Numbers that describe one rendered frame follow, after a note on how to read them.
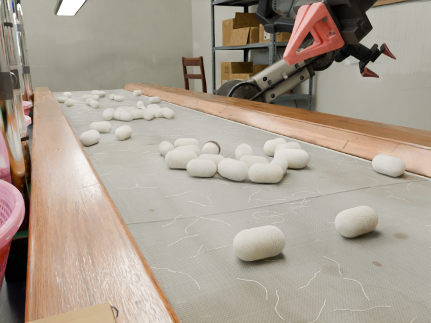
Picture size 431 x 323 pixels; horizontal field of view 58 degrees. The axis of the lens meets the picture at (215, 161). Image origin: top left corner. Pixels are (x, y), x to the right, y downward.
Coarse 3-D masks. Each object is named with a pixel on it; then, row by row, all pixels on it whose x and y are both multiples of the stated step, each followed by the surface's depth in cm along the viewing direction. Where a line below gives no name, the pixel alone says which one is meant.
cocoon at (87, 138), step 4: (84, 132) 55; (88, 132) 55; (92, 132) 56; (96, 132) 57; (80, 136) 55; (84, 136) 55; (88, 136) 55; (92, 136) 55; (96, 136) 56; (80, 140) 55; (84, 140) 55; (88, 140) 55; (92, 140) 55; (96, 140) 57; (84, 144) 55; (88, 144) 55
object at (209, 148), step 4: (208, 144) 46; (212, 144) 46; (204, 148) 46; (208, 148) 46; (212, 148) 46; (216, 148) 46; (204, 152) 46; (208, 152) 46; (212, 152) 46; (216, 152) 46
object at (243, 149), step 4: (244, 144) 45; (240, 148) 44; (244, 148) 44; (248, 148) 44; (236, 152) 44; (240, 152) 44; (244, 152) 44; (248, 152) 44; (252, 152) 44; (236, 156) 44; (240, 156) 44
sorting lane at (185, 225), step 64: (192, 128) 69; (256, 128) 67; (128, 192) 36; (192, 192) 35; (256, 192) 35; (320, 192) 35; (384, 192) 34; (192, 256) 24; (320, 256) 24; (384, 256) 23; (192, 320) 18; (256, 320) 18; (320, 320) 18; (384, 320) 18
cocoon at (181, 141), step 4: (176, 140) 51; (180, 140) 50; (184, 140) 50; (188, 140) 50; (192, 140) 50; (196, 140) 51; (176, 144) 50; (180, 144) 50; (184, 144) 50; (188, 144) 50; (192, 144) 50; (196, 144) 50
